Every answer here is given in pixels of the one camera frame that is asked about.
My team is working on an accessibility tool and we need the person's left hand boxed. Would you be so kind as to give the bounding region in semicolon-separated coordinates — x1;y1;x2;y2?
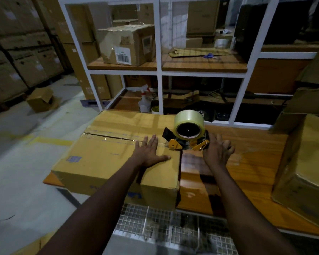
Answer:
130;134;172;169

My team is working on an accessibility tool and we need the person's right hand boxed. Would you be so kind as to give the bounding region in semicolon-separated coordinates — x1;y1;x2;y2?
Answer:
202;132;236;172

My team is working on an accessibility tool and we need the yellow black tape dispenser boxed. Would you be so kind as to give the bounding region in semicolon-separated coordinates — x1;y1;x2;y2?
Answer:
162;126;211;152

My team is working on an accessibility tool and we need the yellow cardboard box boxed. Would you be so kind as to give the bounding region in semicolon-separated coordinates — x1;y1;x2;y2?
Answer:
12;231;56;255
51;109;181;211

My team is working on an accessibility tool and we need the yellow-brown cardboard box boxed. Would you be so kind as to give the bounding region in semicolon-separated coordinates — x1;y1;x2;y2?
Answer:
271;112;319;233

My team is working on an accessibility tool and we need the person's right forearm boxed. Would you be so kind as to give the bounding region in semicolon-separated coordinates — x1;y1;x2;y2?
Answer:
211;166;298;255

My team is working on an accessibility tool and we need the person's left forearm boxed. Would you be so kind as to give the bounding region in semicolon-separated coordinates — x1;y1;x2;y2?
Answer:
37;158;141;255

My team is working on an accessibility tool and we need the printed brown cardboard box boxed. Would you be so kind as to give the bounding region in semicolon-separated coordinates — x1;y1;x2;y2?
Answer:
123;75;152;88

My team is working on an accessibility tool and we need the tall plain cardboard box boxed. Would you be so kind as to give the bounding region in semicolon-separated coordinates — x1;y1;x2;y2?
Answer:
106;74;124;98

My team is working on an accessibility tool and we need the tall labelled cardboard box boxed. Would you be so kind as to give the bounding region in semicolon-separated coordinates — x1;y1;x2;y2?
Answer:
62;42;112;101

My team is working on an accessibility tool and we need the flattened cardboard sheet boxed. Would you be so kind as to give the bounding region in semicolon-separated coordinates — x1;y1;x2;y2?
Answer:
169;47;232;58

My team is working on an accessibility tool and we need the taped box with barcode label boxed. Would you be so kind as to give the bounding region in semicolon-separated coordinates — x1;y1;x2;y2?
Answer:
97;23;157;67

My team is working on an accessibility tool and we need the wide brown cardboard box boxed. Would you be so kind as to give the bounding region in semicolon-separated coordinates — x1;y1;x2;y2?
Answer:
40;0;94;44

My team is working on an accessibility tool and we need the orange wooden table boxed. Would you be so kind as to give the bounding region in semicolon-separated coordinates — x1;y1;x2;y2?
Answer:
42;124;319;238

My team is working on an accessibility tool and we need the black round-logo device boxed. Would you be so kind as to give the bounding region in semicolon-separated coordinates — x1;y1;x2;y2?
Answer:
196;108;216;123

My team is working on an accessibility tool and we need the white spray bottle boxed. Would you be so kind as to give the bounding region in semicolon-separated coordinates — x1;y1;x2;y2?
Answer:
138;84;155;113

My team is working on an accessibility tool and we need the blue pallet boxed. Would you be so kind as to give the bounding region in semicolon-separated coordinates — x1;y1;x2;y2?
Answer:
80;99;111;107

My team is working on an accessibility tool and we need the wooden shelf board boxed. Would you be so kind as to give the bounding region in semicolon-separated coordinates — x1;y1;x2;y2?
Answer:
87;53;248;73

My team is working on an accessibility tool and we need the large brown background carton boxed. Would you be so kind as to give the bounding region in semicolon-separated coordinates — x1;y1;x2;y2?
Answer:
186;0;220;36

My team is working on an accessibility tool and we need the black monitor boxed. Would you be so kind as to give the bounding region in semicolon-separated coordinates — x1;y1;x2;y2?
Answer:
234;0;319;61

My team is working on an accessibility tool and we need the white wire mesh shelf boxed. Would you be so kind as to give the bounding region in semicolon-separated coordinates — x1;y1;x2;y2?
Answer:
113;203;240;255

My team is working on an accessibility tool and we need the white metal shelf frame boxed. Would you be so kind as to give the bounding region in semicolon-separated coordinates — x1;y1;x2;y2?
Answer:
57;0;318;130

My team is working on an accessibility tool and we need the wall of stacked cartons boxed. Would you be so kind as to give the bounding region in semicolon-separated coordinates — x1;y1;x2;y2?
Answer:
0;0;67;109

